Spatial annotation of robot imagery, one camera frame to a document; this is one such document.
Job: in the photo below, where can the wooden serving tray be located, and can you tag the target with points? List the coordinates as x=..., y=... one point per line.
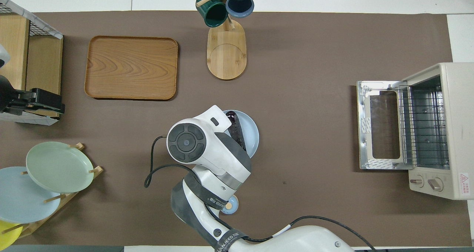
x=131, y=67

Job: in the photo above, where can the cream toaster oven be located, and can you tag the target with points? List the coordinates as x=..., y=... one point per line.
x=461, y=133

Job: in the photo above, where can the white cup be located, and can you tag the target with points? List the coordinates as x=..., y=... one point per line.
x=3, y=56

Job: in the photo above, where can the small light blue plate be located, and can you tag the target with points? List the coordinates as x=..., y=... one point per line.
x=251, y=133

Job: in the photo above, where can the large light blue plate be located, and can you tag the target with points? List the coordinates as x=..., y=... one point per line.
x=22, y=200

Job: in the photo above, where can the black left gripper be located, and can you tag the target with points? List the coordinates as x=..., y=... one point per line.
x=5, y=96

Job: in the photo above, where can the glass oven door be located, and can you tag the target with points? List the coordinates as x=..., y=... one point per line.
x=363, y=107

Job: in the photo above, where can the brown table mat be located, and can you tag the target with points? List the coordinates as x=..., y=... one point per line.
x=314, y=59

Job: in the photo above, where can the yellow plate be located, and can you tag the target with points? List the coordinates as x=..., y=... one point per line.
x=7, y=237

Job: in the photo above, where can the silver oven knob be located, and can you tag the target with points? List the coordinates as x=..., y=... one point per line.
x=416, y=181
x=435, y=184

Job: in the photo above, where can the blue jar with wooden knob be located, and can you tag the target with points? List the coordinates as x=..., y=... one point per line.
x=233, y=207

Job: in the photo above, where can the blue mug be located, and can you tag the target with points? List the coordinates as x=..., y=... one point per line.
x=240, y=2

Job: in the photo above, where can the wooden plate rack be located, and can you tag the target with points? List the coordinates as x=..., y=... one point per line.
x=97, y=169

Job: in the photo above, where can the pale green plate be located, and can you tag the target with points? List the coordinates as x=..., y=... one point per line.
x=59, y=167

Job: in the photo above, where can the dark green mug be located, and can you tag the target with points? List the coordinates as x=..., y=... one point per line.
x=213, y=13

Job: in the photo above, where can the wooden mug tree stand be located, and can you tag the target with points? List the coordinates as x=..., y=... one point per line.
x=226, y=56

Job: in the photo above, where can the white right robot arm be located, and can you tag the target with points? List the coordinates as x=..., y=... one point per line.
x=222, y=159

